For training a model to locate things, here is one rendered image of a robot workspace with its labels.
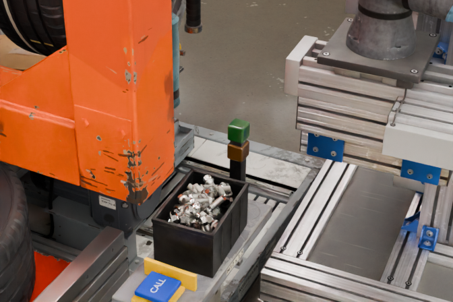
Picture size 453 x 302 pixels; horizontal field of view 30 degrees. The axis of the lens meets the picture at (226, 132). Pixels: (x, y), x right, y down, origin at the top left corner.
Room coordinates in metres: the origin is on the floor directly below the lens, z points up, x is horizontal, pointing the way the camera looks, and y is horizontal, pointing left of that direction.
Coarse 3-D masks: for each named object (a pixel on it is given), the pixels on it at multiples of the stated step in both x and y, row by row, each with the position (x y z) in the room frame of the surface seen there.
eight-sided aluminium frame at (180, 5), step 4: (172, 0) 2.30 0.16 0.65; (176, 0) 2.27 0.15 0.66; (180, 0) 2.26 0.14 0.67; (184, 0) 2.29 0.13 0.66; (172, 4) 2.29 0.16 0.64; (176, 4) 2.26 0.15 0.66; (180, 4) 2.25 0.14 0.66; (184, 4) 2.27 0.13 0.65; (172, 8) 2.29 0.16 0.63; (176, 8) 2.25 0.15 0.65; (180, 8) 2.25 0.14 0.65; (184, 8) 2.27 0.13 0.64; (176, 12) 2.24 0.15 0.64; (180, 12) 2.25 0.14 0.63; (180, 16) 2.25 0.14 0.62; (180, 20) 2.24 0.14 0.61; (180, 24) 2.24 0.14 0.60
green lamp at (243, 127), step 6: (234, 120) 1.61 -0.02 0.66; (240, 120) 1.61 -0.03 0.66; (228, 126) 1.59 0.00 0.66; (234, 126) 1.59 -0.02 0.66; (240, 126) 1.59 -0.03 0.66; (246, 126) 1.59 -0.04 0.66; (228, 132) 1.59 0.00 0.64; (234, 132) 1.58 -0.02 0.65; (240, 132) 1.58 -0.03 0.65; (246, 132) 1.59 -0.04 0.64; (228, 138) 1.59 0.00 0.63; (234, 138) 1.58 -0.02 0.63; (240, 138) 1.58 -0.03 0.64; (246, 138) 1.59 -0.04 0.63
